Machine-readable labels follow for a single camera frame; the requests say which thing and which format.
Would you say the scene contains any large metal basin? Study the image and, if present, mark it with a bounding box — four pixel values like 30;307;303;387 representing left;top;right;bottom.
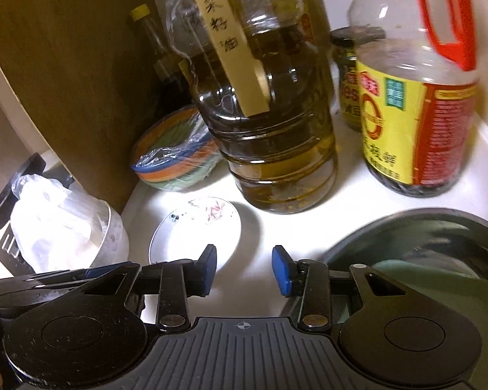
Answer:
278;208;488;390

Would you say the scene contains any dark sauce bottle yellow cap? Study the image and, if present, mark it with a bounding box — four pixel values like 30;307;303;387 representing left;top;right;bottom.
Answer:
130;4;200;119

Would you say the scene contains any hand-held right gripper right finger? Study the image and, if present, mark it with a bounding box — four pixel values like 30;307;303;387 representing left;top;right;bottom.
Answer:
271;245;419;331

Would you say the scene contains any large clear oil bottle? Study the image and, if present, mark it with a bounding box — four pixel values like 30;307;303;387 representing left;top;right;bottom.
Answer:
152;0;341;215

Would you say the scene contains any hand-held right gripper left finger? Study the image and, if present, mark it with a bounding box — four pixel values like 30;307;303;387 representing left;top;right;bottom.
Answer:
71;244;219;332

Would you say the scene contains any stack of coloured plastic bowls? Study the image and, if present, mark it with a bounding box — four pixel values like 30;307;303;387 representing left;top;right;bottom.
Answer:
131;105;220;193

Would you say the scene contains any glass jar black lid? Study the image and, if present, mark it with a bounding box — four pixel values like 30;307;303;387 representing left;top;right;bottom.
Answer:
330;26;385;133

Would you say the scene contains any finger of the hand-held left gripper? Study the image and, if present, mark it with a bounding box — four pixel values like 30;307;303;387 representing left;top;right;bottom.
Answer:
0;262;141;318

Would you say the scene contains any small white floral plate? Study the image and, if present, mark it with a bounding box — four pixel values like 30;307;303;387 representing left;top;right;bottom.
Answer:
148;196;243;265

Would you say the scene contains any plastic bottle with red handle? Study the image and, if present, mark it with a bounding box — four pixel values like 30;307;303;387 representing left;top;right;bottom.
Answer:
347;0;485;198

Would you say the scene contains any pale green plate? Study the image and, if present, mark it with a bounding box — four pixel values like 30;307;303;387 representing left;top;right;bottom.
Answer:
333;258;488;390

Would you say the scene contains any wooden cutting board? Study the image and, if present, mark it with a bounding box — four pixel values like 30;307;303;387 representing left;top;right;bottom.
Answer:
0;0;164;213

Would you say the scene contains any white plastic bag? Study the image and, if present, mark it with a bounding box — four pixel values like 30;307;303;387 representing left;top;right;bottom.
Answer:
10;174;106;271

